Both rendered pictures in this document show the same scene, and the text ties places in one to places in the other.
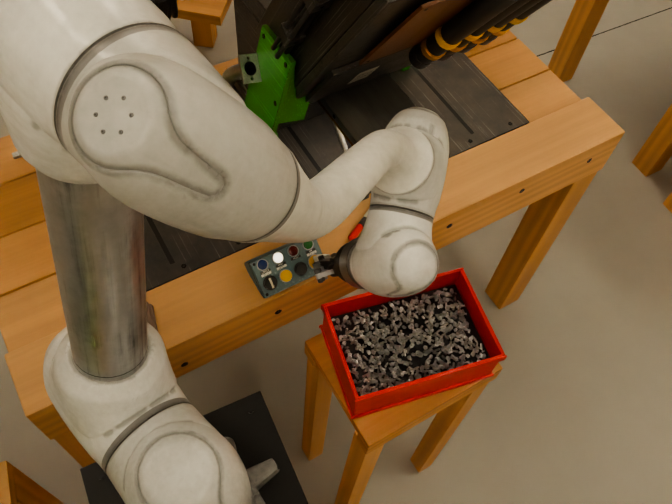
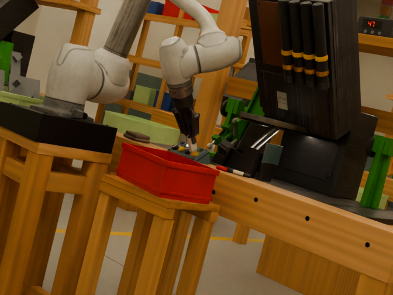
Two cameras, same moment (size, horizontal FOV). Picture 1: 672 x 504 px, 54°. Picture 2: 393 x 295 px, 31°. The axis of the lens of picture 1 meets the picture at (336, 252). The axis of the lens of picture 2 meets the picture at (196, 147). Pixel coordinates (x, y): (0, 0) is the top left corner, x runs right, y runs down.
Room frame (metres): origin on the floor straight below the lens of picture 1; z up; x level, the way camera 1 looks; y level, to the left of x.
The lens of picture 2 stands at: (0.16, -2.59, 1.15)
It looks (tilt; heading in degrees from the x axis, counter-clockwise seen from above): 4 degrees down; 78
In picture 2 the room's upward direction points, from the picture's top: 14 degrees clockwise
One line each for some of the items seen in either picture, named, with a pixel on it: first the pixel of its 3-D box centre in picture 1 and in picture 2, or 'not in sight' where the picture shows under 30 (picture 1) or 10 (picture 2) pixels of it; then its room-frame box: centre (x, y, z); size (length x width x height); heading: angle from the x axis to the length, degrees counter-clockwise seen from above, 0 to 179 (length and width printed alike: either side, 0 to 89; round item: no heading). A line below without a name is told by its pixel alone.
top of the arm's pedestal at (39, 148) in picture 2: not in sight; (54, 144); (0.20, 0.16, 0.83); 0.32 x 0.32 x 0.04; 31
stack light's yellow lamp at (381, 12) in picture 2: not in sight; (385, 11); (1.37, 0.20, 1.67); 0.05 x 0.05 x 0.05
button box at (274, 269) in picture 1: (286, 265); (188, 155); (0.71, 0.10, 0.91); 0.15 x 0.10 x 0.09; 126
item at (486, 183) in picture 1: (355, 245); (221, 191); (0.83, -0.04, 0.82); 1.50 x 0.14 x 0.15; 126
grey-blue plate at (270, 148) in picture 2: not in sight; (270, 163); (0.98, -0.05, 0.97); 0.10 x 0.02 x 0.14; 36
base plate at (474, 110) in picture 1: (297, 144); (271, 180); (1.06, 0.12, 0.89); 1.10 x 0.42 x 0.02; 126
